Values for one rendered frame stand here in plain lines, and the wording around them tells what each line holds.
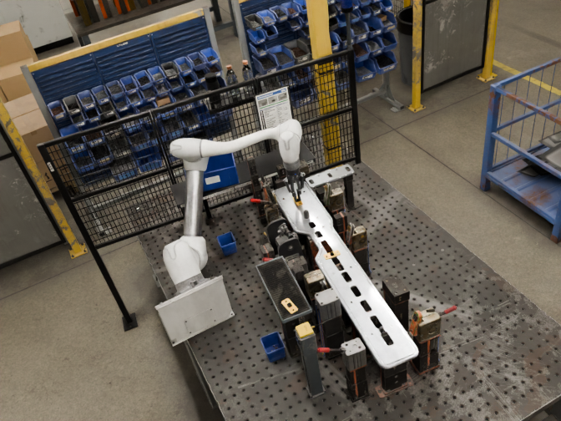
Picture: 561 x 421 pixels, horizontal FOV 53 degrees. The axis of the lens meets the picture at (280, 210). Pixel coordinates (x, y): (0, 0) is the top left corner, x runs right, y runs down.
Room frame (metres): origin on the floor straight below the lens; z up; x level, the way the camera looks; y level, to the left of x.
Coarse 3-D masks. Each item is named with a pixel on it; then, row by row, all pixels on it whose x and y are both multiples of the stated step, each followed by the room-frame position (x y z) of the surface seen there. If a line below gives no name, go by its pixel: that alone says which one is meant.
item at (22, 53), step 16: (0, 32) 6.28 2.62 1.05; (16, 32) 6.20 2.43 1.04; (0, 48) 6.14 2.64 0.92; (16, 48) 6.18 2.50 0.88; (32, 48) 6.60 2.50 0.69; (0, 64) 6.12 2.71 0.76; (16, 64) 6.07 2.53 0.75; (0, 80) 5.73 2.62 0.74; (16, 80) 5.77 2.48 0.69; (0, 96) 5.70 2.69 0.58; (16, 96) 5.75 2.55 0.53
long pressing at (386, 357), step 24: (288, 192) 2.61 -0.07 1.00; (312, 192) 2.57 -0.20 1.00; (288, 216) 2.39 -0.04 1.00; (312, 216) 2.35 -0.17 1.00; (312, 240) 2.17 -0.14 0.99; (336, 240) 2.13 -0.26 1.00; (336, 288) 1.81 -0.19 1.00; (360, 288) 1.78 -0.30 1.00; (360, 312) 1.64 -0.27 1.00; (384, 312) 1.61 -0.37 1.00; (408, 336) 1.46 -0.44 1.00; (384, 360) 1.37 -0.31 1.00; (408, 360) 1.35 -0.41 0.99
